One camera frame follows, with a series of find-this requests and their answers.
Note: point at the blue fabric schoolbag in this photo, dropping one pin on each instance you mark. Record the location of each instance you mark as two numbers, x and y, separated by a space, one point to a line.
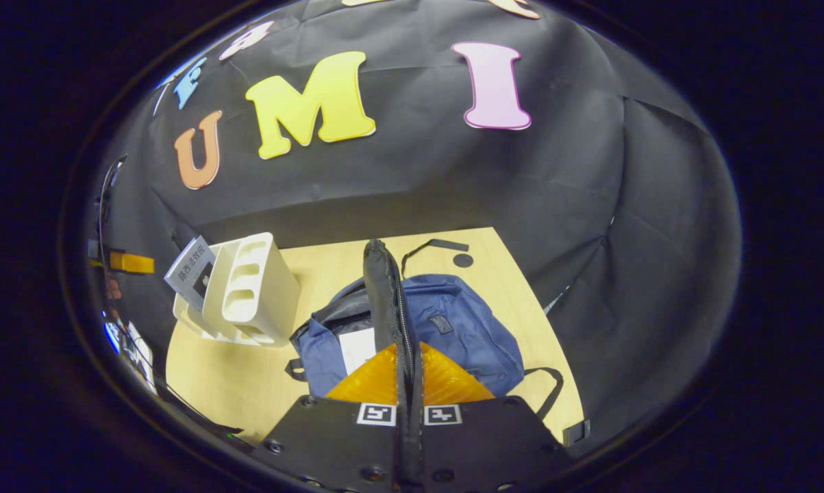
466 329

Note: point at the white paperback book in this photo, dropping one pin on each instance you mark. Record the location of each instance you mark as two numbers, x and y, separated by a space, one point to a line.
357 349
191 270

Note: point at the computer monitor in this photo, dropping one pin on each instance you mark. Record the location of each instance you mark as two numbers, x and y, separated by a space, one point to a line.
131 352

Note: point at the white plastic bookshelf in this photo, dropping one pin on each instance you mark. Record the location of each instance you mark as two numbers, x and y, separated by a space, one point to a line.
261 287

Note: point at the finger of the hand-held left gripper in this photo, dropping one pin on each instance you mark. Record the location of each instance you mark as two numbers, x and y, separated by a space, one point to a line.
132 263

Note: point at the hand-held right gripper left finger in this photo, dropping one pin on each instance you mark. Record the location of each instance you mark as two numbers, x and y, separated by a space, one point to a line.
343 445

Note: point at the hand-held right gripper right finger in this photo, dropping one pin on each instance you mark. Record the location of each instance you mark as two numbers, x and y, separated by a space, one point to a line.
480 445

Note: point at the black table edge clip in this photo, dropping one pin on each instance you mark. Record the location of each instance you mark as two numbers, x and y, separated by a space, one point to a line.
576 433

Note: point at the black round sticker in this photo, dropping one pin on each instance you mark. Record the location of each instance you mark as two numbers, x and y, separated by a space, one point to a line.
463 260

